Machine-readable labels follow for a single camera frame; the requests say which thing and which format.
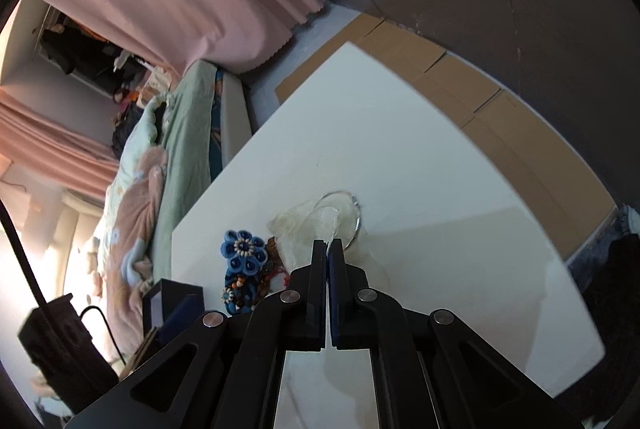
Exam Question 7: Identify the blue flower beaded ornament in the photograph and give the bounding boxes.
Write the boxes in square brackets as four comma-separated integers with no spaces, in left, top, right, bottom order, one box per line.
[218,229,268,316]

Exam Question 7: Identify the hanging dark clothes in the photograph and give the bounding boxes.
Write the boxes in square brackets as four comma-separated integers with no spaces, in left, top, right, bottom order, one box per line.
[39,20,151,102]

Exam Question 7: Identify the dark cloth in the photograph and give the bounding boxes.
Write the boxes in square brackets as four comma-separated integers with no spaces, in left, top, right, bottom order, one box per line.
[565,204,640,315]

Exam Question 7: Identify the patterned mattress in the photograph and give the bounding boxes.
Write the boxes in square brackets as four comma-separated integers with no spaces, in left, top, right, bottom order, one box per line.
[207,66,227,182]

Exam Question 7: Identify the silver bangle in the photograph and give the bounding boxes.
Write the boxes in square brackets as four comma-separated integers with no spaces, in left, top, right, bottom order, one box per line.
[314,190,363,251]

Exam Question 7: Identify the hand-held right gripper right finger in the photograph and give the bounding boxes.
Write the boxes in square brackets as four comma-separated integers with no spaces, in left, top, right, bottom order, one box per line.
[327,239,586,429]

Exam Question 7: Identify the red cord bracelet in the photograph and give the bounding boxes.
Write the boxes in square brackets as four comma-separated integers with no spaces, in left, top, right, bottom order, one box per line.
[260,236,294,296]

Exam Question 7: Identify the cream headboard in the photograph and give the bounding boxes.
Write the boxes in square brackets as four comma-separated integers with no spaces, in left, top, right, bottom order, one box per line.
[47,189,103,260]

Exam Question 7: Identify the peach printed blanket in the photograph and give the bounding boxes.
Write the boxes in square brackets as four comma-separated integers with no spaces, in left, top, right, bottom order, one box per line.
[97,146,169,356]

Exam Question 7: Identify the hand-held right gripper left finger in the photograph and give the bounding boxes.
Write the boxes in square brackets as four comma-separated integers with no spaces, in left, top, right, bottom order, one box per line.
[65,239,329,429]

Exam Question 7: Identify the green bed sheet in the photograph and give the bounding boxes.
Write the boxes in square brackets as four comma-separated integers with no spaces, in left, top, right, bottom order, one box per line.
[152,59,224,281]

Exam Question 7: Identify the black cable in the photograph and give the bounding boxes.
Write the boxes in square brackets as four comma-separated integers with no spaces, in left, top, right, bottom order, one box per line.
[0,202,48,310]

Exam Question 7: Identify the flat cardboard sheet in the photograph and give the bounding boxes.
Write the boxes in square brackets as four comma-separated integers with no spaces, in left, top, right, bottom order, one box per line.
[275,12,617,261]

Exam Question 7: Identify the white pillow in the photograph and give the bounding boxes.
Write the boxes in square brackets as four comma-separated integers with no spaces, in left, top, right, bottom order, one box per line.
[105,92,174,201]

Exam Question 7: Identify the black jewelry box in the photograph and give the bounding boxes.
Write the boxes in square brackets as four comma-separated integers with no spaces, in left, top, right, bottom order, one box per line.
[142,279,206,346]

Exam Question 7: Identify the narrow pink curtain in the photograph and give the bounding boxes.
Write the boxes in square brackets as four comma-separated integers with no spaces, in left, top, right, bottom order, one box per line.
[0,92,121,204]

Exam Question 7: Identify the white bed frame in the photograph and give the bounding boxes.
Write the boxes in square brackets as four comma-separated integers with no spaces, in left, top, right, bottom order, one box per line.
[222,73,254,166]

